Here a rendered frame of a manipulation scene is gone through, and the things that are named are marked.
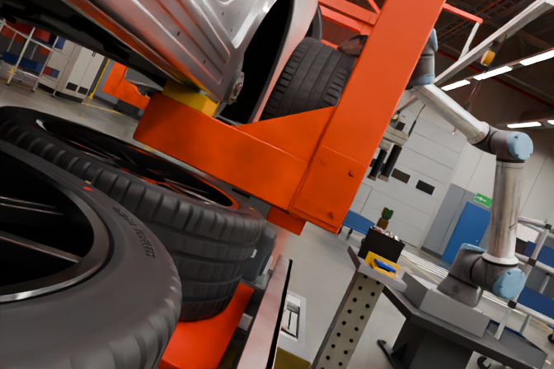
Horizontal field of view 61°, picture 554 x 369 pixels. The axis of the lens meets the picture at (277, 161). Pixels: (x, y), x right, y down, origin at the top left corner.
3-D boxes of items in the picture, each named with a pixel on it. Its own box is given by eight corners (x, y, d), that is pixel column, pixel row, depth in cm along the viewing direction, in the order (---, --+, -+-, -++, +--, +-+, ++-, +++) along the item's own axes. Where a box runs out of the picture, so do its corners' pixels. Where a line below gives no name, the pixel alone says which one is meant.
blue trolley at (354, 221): (321, 221, 829) (344, 172, 829) (351, 235, 836) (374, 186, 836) (334, 233, 729) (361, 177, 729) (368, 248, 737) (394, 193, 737)
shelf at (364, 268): (346, 250, 200) (349, 244, 200) (382, 268, 199) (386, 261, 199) (357, 271, 157) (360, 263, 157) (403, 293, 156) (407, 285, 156)
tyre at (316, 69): (281, 120, 249) (320, 10, 203) (321, 139, 248) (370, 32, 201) (229, 205, 203) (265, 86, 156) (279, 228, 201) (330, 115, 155)
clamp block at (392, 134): (380, 137, 185) (385, 125, 185) (401, 147, 184) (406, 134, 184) (382, 136, 180) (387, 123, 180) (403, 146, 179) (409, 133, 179)
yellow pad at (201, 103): (173, 100, 156) (180, 86, 156) (211, 118, 155) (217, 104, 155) (160, 93, 142) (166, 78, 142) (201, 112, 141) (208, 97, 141)
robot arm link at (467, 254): (463, 277, 240) (477, 247, 240) (488, 291, 224) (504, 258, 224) (442, 268, 234) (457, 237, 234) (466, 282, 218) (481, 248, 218)
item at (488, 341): (448, 367, 261) (471, 319, 261) (507, 432, 201) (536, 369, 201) (353, 324, 258) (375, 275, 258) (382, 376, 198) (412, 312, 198)
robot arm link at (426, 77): (421, 85, 193) (421, 54, 191) (439, 85, 182) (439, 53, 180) (402, 87, 190) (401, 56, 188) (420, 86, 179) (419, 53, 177)
